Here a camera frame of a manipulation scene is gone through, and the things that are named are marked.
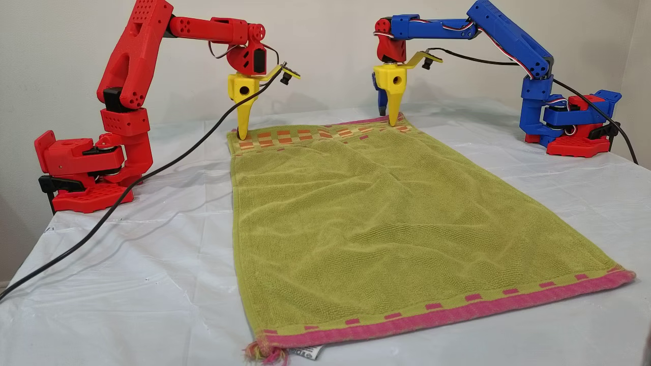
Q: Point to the green towel with pink borders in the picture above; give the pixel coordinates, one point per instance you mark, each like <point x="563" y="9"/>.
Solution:
<point x="386" y="218"/>

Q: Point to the white tablecloth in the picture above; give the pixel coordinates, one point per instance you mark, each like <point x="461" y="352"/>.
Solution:
<point x="127" y="305"/>

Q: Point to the camera board on blue arm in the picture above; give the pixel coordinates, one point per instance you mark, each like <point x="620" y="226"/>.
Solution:
<point x="428" y="62"/>

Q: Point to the camera board on red arm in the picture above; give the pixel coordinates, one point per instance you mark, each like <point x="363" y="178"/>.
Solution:
<point x="287" y="77"/>

